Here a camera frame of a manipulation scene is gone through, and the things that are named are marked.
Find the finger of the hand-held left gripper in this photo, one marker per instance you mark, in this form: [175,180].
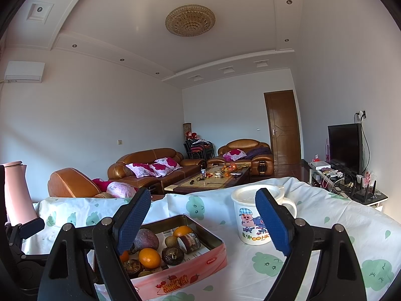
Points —
[31,227]

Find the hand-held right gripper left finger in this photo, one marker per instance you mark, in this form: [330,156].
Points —
[133,222]

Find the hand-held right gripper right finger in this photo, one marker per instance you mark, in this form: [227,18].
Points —
[274,222]

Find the purple passion fruit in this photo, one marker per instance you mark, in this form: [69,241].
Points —
[144,237]

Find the small orange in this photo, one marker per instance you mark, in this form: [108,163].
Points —
[182,230]
[124,256]

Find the small tan fruit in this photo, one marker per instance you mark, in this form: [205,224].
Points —
[170,240]

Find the tan cut fruit piece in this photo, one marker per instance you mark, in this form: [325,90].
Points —
[147,273]

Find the small patterned jar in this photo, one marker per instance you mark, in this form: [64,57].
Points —
[189,242]

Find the pink tin box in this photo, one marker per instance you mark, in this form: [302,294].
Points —
[200,260]

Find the white mug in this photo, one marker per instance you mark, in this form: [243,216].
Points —
[247,207]

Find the pale pink pillow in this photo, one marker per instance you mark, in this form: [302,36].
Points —
[120,189]

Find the pink thermos jug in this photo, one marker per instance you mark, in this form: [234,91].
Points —
[17,194]

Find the large orange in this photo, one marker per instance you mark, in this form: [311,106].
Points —
[149,258]

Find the dark wrinkled passion fruit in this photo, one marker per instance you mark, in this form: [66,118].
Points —
[172,255]
[133,266]

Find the white pink flowered pillow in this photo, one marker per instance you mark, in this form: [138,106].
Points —
[141,169]
[166,164]
[234,154]

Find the white tablecloth green prints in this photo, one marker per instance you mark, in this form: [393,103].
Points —
[329,225]

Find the brown leather armchair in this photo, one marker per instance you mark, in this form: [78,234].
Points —
[242,144]
[69,182]

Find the white television stand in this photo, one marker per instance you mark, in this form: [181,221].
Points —
[316,175]

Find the long brown leather sofa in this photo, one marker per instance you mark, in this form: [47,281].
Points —
[141,156]

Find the pile of small oranges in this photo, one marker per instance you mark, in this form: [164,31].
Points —
[227,171]

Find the wooden coffee table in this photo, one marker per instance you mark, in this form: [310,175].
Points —
[216,182]

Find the purple blanket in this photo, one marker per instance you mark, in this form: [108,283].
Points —
[260,152]

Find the white set-top box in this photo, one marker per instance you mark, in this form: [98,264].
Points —
[322,164]

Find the black router with antennas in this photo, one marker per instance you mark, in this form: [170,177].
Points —
[363,192]

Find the stacked dark chairs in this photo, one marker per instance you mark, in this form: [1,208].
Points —
[197,150]

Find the brown wooden door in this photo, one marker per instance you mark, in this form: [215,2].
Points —
[282,125]

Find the black television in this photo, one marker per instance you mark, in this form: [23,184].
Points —
[344,147]

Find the tall patterned floor vase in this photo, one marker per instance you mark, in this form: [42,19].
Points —
[186,130]

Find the white air conditioner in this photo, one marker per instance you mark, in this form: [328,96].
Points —
[25,71]

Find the square recessed ceiling light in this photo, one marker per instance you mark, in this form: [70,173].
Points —
[227,70]
[195,77]
[261,63]

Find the round golden ceiling lamp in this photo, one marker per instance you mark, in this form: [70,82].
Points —
[190,21]

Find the wall socket with plug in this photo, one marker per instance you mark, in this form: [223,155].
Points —
[362,113]

